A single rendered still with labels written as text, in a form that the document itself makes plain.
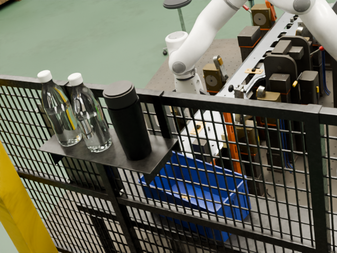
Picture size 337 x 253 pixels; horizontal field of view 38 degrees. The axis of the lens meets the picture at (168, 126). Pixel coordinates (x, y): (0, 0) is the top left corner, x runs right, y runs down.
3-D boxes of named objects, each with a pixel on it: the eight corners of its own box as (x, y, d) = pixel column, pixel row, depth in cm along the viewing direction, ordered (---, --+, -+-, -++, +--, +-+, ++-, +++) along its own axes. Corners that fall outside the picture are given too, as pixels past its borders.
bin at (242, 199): (178, 179, 166) (169, 149, 159) (254, 208, 147) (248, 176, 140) (146, 210, 157) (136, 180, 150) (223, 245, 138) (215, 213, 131)
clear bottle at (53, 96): (69, 130, 130) (42, 65, 119) (88, 134, 127) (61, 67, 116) (54, 145, 126) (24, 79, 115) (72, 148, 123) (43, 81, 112)
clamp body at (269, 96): (272, 162, 214) (262, 90, 194) (296, 166, 208) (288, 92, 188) (267, 171, 209) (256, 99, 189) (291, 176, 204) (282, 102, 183)
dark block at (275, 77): (283, 154, 216) (273, 73, 193) (298, 157, 212) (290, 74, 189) (279, 161, 212) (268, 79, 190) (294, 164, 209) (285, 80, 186)
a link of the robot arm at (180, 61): (242, 20, 155) (181, 82, 170) (239, 2, 168) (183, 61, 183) (221, 3, 152) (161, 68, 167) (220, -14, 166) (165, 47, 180)
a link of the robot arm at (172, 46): (194, 72, 174) (195, 60, 182) (187, 38, 167) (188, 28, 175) (171, 76, 176) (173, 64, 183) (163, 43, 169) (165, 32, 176)
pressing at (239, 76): (282, 9, 275) (282, 7, 274) (321, 9, 263) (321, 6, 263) (158, 159, 185) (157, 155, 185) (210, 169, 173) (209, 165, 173)
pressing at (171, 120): (161, 168, 178) (137, 90, 160) (188, 173, 172) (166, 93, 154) (160, 169, 178) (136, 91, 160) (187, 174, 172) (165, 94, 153)
